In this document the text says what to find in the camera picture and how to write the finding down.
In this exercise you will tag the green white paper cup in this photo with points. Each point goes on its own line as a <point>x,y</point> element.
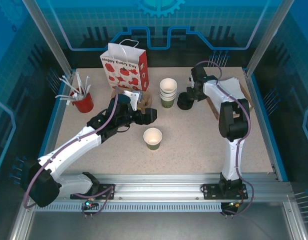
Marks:
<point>152,136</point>
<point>168,94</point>
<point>168,98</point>
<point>168,103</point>
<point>168,85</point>

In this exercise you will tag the white red printed paper bag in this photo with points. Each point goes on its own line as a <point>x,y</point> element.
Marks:
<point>118,72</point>

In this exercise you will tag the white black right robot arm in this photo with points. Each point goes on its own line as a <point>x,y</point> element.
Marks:
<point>233,160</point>

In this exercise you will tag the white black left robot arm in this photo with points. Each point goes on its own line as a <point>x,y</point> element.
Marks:
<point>69,150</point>

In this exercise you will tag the brown cardboard tray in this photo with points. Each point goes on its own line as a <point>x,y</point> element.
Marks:
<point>213,107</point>

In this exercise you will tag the red metal bucket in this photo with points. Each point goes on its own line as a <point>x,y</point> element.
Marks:
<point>85,105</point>

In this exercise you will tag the white paper napkin stack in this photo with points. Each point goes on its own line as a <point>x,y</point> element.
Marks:
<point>233,87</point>

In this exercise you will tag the white wrapped straw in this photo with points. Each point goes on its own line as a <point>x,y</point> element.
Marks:
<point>87,83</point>
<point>78,81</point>
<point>65,97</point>
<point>66,83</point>
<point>69,102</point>

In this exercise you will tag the blue table border strip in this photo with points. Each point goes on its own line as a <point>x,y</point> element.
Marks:
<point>269,125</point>
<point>51,125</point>

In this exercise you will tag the small circuit board with LEDs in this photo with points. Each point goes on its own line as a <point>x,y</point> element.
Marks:
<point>234,205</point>
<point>90,203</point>

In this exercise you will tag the grey metal base sheet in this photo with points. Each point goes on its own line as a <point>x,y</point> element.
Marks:
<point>156,227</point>

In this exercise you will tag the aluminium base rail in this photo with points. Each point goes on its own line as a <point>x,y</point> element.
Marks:
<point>156,185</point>

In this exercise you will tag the short aluminium frame post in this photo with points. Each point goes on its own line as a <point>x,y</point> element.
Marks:
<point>20,222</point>
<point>297,222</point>

